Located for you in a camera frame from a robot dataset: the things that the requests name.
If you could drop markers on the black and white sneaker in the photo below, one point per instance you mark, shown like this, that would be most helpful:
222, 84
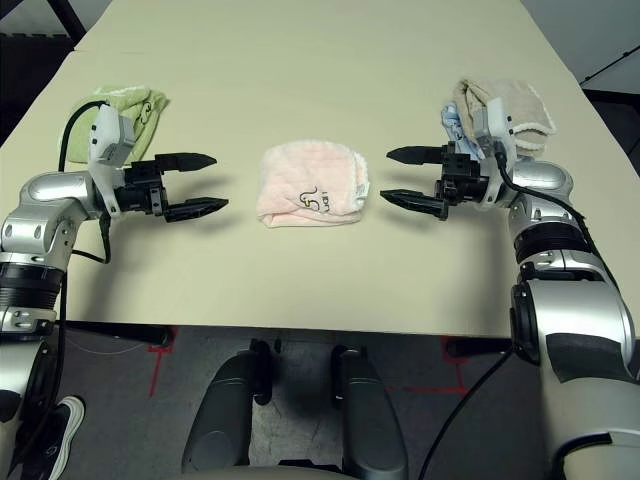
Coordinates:
55, 440

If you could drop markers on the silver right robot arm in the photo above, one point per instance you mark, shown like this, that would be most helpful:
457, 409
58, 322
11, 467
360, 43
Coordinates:
565, 300

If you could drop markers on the beige folded towel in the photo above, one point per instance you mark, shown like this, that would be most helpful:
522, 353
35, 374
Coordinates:
520, 107

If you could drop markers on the green folded towel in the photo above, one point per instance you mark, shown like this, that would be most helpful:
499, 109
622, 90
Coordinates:
145, 115

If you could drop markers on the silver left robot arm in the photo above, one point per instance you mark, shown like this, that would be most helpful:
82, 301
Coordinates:
35, 235

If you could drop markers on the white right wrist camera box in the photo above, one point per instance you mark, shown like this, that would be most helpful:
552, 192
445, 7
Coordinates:
497, 130

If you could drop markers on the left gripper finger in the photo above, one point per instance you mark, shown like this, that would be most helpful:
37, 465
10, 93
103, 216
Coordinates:
195, 207
187, 161

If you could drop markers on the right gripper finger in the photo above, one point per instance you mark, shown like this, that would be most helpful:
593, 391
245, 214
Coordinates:
415, 154
415, 199

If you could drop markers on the black foam floor mat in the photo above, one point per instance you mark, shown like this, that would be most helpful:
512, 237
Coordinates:
25, 80

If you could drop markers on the pink towel with white trim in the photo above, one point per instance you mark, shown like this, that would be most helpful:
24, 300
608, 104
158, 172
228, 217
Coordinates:
310, 185

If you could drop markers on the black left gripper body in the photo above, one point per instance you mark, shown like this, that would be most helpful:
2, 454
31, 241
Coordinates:
142, 192

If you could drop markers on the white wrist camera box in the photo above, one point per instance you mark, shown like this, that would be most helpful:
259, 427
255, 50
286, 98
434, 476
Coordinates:
112, 137
497, 130

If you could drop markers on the grey robot right leg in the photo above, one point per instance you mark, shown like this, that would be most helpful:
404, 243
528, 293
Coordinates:
372, 410

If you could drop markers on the grey robot leg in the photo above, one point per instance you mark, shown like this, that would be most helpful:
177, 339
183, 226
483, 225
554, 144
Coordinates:
222, 410
372, 410

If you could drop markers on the grey robot left leg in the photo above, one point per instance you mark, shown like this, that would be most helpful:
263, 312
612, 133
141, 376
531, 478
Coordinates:
222, 410

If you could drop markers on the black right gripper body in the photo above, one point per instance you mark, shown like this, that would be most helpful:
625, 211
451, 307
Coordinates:
462, 177

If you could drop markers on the light blue folded towel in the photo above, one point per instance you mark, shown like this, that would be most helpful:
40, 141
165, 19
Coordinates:
452, 122

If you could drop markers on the beige side table black legs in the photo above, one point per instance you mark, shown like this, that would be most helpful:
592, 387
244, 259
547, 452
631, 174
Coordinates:
70, 17

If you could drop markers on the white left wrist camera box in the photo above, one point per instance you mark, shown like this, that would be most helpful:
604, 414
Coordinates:
112, 137

